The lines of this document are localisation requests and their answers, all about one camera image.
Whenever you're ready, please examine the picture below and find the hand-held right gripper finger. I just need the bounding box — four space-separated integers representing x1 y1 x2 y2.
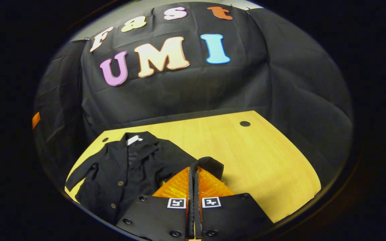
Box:
116 166 195 240
195 166 274 240

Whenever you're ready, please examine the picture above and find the black backdrop cloth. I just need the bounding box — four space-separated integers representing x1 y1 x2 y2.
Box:
32 2 353 188

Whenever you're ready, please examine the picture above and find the black button jacket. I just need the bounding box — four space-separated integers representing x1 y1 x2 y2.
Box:
65 131 225 225

